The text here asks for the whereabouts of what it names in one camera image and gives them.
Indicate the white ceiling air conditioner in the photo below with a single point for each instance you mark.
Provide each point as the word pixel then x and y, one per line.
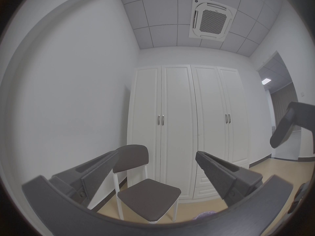
pixel 213 20

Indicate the purple plastic bag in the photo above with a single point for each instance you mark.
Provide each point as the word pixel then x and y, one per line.
pixel 206 215

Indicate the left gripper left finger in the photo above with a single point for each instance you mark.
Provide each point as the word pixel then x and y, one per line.
pixel 93 173

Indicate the white chair dark grey seat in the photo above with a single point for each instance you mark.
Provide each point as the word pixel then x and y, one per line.
pixel 147 198

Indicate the ceiling light panel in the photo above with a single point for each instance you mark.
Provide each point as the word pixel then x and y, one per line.
pixel 266 81

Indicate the white wardrobe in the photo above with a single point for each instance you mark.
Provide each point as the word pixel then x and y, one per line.
pixel 177 131

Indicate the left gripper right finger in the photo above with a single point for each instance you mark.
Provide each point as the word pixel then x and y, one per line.
pixel 221 176

